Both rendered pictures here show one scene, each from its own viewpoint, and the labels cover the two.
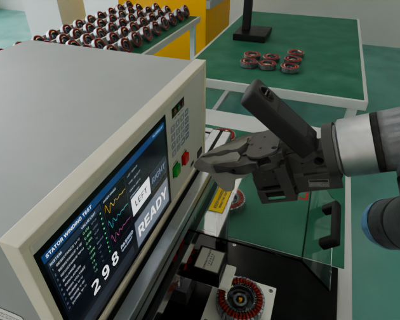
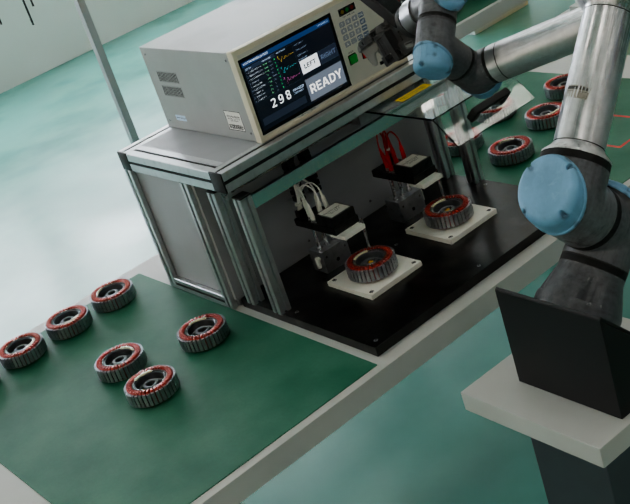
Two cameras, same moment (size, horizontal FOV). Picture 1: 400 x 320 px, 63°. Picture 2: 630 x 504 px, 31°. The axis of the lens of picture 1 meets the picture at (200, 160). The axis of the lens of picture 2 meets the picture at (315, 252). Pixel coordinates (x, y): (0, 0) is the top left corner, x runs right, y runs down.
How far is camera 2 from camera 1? 2.13 m
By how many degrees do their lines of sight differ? 35
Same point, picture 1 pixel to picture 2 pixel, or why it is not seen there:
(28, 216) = (237, 47)
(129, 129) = (295, 18)
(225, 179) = (370, 55)
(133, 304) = (299, 127)
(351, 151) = (402, 15)
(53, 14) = not seen: outside the picture
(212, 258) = (414, 159)
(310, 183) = (406, 46)
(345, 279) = not seen: hidden behind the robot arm
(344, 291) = not seen: hidden behind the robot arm
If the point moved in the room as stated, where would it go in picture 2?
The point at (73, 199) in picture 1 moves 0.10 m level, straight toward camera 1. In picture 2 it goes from (256, 43) to (251, 58)
